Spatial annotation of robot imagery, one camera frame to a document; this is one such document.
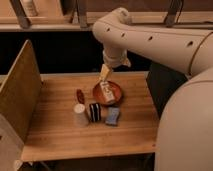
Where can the black white striped eraser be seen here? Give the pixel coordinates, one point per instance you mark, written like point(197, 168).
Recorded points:
point(95, 112)

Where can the wooden background shelf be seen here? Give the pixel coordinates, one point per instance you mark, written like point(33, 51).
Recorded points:
point(142, 11)

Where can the white ceramic cup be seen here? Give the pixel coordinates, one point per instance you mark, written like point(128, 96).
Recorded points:
point(80, 115)

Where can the brown round plate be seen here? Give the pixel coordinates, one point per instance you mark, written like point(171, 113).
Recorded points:
point(98, 96)

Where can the red brown oval object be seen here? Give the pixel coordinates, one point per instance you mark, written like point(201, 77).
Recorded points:
point(80, 96)

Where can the left wooden side panel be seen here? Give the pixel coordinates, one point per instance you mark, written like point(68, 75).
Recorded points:
point(19, 93)

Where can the white bottle on shelf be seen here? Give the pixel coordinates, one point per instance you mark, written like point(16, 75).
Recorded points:
point(30, 8)

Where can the blue sponge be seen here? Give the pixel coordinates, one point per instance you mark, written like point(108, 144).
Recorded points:
point(113, 115)

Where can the white bottle on plate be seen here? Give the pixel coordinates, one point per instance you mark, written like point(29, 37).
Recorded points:
point(107, 92)

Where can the right dark side panel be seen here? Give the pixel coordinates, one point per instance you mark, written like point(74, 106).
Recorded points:
point(162, 83)

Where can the beige gripper wrist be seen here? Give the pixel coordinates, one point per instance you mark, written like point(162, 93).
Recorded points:
point(113, 62)

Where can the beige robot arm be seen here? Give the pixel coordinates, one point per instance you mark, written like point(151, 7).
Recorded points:
point(185, 133)

